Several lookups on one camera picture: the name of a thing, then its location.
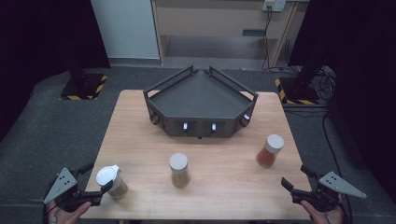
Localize tan spice jar white lid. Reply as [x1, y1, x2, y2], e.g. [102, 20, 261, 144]
[168, 152, 191, 189]

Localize left hand-held gripper cable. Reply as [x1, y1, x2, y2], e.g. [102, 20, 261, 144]
[41, 183, 60, 224]

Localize person's left hand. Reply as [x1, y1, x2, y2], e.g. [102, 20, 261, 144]
[46, 200, 92, 224]

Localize white wall outlet box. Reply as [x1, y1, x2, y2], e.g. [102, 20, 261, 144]
[262, 0, 287, 13]

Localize black cables from outlet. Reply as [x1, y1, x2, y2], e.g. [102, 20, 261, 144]
[261, 6, 274, 72]

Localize right hand-held gripper cable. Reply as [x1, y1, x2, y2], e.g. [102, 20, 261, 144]
[337, 199, 353, 224]

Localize wooden cabinet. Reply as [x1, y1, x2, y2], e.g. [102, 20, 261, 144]
[150, 0, 307, 68]

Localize black stand with striped base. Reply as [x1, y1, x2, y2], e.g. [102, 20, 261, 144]
[59, 55, 109, 101]
[274, 62, 321, 106]

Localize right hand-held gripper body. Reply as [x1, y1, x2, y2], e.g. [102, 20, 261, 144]
[290, 171, 368, 213]

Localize black curtain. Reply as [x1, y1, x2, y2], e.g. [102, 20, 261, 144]
[0, 0, 111, 141]
[288, 0, 396, 195]

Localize tangled black cables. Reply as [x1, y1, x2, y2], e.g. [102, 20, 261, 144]
[311, 65, 338, 101]

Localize long black floor cable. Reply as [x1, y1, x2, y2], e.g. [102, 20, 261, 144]
[321, 111, 353, 224]

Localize red spice jar white lid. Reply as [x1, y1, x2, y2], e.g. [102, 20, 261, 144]
[256, 133, 285, 169]

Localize black corner storage rack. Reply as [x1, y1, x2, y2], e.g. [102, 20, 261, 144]
[143, 64, 260, 139]

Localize white panel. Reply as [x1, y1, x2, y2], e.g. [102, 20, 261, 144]
[91, 0, 161, 60]

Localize brown spice jar flip cap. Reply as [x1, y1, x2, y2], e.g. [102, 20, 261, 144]
[95, 164, 129, 200]

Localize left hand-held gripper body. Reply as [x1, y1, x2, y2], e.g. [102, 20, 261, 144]
[43, 167, 104, 213]

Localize person's right hand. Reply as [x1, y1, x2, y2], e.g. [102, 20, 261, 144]
[300, 199, 345, 224]

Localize hand-held gripper cable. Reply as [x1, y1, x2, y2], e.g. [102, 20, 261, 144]
[337, 199, 353, 224]
[41, 183, 60, 224]

